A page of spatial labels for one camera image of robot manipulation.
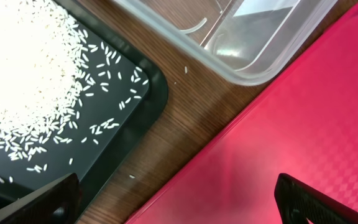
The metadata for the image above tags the white rice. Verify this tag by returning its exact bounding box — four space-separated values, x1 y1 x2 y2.
0 0 150 184

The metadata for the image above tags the red serving tray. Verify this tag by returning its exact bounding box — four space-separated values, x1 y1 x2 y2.
129 3 358 223

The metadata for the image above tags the black waste tray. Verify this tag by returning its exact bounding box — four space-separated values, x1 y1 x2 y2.
0 1 168 215

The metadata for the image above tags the clear plastic bin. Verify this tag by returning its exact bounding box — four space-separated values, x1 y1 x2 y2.
115 0 337 86

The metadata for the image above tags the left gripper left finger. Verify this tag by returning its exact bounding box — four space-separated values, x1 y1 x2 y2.
0 173 80 224

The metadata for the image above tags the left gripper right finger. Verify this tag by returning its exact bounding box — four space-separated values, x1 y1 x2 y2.
274 173 358 224

